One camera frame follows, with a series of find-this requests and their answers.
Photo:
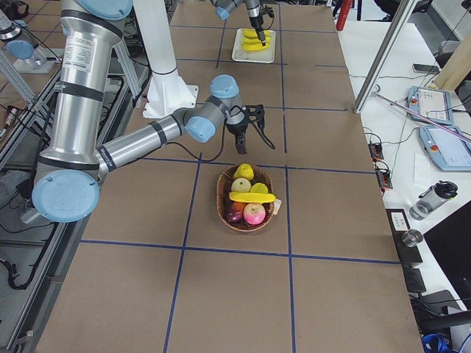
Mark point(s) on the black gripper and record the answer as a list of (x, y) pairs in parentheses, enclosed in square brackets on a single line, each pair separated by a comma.
[(236, 129), (255, 19)]

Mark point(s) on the yellow banana long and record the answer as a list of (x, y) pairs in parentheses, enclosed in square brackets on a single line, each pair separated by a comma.
[(247, 197)]

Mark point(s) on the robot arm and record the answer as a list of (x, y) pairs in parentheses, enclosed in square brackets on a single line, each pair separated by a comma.
[(66, 185), (224, 8)]

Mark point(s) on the brown wicker basket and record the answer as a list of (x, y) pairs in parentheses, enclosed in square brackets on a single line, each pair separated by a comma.
[(223, 203)]

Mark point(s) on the white rectangular tray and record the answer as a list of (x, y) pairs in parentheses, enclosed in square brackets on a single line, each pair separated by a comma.
[(240, 55)]

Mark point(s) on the dark red apple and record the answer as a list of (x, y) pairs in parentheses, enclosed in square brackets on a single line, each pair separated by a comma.
[(236, 212)]

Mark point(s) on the paper price tag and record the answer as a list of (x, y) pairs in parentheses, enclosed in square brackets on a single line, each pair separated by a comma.
[(276, 206)]

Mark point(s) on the pink yellow apple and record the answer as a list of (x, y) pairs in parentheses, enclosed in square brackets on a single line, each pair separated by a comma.
[(254, 213)]

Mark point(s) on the red fire extinguisher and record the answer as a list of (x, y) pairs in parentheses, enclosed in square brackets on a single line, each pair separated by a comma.
[(344, 7)]

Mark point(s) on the black smartphone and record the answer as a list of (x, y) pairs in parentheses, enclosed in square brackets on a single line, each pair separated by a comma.
[(423, 68)]

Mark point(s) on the teach pendant upper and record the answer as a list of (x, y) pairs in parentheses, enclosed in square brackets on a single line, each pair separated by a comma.
[(431, 103)]

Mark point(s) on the teach pendant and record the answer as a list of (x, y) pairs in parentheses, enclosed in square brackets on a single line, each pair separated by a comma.
[(446, 151), (431, 103)]

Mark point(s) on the clear water bottle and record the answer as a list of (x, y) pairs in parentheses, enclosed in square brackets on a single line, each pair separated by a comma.
[(433, 198)]

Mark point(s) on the teach pendant lower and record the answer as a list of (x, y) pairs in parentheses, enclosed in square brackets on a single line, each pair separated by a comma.
[(446, 151)]

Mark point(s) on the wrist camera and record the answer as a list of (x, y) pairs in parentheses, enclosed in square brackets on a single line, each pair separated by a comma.
[(255, 114), (266, 10)]

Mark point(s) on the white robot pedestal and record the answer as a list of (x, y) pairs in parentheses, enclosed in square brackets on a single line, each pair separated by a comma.
[(167, 91)]

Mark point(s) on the aluminium frame post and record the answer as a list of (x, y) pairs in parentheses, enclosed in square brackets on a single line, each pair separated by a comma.
[(400, 19)]

